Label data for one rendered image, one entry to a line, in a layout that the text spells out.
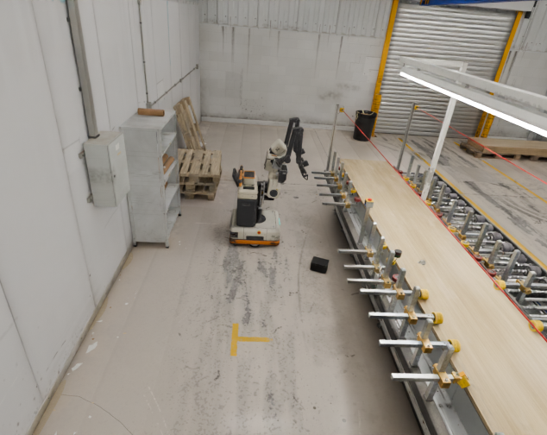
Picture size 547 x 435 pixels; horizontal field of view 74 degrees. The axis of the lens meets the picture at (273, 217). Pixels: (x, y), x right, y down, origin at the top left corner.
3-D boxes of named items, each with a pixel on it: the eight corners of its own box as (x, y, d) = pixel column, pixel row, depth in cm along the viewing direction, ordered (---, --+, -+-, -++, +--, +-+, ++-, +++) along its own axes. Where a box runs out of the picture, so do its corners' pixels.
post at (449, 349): (425, 402, 229) (449, 348, 206) (423, 397, 232) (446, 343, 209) (430, 402, 229) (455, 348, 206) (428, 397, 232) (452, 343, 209)
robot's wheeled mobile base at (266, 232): (229, 244, 483) (229, 229, 471) (231, 221, 539) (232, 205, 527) (279, 247, 488) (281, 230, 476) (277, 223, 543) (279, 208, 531)
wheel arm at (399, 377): (392, 381, 212) (392, 377, 210) (390, 376, 214) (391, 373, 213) (452, 381, 214) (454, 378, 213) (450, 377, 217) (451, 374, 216)
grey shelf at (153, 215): (133, 246, 469) (117, 126, 394) (151, 213, 547) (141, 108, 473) (168, 248, 472) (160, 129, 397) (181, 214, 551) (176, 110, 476)
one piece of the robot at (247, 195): (235, 234, 481) (236, 175, 441) (237, 214, 529) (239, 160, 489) (260, 236, 484) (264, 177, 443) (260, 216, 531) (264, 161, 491)
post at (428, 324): (409, 373, 253) (428, 321, 230) (407, 368, 256) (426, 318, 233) (414, 373, 253) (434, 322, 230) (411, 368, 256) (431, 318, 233)
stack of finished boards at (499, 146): (571, 157, 936) (574, 151, 928) (482, 152, 913) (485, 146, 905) (550, 148, 1003) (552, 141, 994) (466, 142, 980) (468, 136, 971)
